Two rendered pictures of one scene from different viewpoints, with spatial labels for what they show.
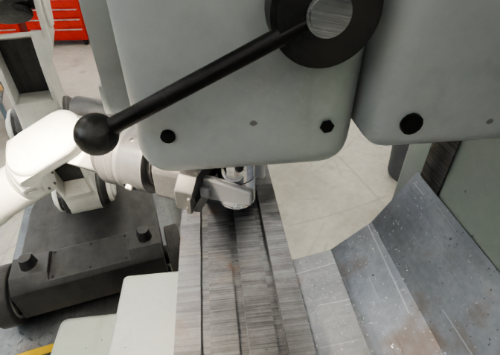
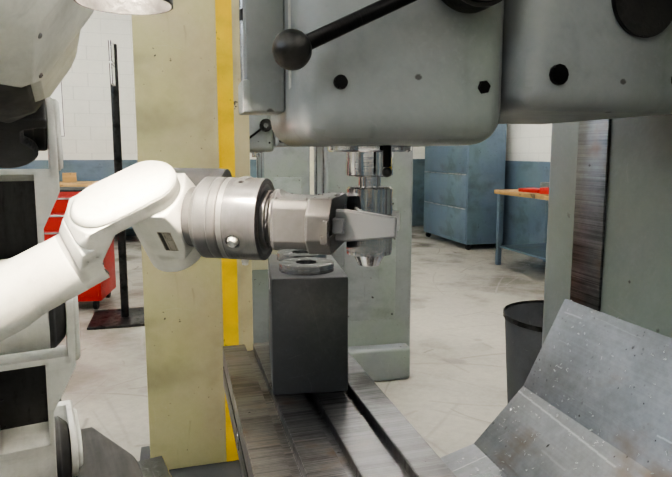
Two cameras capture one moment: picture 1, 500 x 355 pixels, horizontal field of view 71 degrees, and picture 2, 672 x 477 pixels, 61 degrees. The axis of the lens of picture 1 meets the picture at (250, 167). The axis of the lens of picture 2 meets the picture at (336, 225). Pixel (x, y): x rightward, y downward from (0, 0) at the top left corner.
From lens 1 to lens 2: 0.34 m
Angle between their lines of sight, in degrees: 31
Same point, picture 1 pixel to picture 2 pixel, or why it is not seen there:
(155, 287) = not seen: outside the picture
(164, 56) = (348, 1)
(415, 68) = (551, 21)
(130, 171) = (241, 213)
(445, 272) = (642, 388)
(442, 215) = (613, 327)
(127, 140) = (236, 182)
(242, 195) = (386, 222)
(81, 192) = (31, 446)
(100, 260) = not seen: outside the picture
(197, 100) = (370, 47)
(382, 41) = (519, 6)
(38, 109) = not seen: hidden behind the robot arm
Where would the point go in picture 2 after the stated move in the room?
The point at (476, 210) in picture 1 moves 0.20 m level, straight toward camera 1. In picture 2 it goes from (649, 295) to (632, 338)
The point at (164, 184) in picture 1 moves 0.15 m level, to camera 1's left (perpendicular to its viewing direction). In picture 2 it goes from (286, 223) to (127, 226)
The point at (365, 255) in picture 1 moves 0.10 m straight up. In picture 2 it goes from (528, 427) to (531, 358)
